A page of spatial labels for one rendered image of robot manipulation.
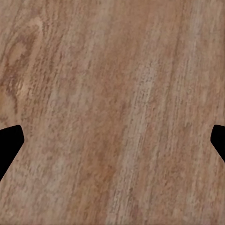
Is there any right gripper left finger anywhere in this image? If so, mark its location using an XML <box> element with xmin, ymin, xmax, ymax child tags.
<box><xmin>0</xmin><ymin>125</ymin><xmax>24</xmax><ymax>181</ymax></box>

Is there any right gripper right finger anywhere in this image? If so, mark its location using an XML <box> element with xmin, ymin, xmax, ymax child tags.
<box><xmin>210</xmin><ymin>125</ymin><xmax>225</xmax><ymax>162</ymax></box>

